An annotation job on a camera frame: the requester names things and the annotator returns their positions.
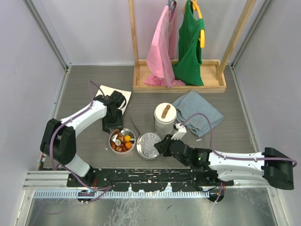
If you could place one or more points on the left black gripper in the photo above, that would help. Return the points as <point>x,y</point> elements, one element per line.
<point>118,124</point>

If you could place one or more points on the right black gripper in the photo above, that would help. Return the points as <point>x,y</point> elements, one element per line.
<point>162,146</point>

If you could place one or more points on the metal tongs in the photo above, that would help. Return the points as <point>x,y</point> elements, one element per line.
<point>135,126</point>

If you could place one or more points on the tall white cylinder container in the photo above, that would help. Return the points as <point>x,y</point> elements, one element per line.
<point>164,127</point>

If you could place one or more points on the metal lid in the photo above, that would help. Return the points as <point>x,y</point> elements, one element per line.
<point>145,145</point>

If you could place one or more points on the pink metal bowl container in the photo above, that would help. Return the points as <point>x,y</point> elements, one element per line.
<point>124,132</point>

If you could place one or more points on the food pieces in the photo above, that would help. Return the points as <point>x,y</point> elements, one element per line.
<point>122,144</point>

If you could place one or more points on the white lid with brown strap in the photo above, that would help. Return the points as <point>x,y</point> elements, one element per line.
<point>165,113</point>

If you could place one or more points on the blue denim shorts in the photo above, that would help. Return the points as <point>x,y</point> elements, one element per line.
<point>196,113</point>

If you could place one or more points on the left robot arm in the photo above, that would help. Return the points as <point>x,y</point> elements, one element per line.
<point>59,139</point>

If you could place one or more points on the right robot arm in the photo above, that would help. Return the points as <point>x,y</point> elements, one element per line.
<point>270,166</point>

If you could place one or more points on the white square plate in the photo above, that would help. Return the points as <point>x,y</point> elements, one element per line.
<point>126,94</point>

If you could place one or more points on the pink hanging shirt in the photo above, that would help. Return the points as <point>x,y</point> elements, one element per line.
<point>163,50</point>

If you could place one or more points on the green hanging tank top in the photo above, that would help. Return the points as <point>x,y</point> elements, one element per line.
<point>188,67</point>

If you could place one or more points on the wooden clothes rack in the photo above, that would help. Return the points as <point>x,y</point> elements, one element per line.
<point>175,60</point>

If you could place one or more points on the grey clothes hanger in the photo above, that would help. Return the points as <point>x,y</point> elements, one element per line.
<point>171,4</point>

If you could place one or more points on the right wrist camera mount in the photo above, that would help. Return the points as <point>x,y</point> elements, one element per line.
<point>180,132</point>

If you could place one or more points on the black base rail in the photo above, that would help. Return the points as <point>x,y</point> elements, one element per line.
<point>151,180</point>

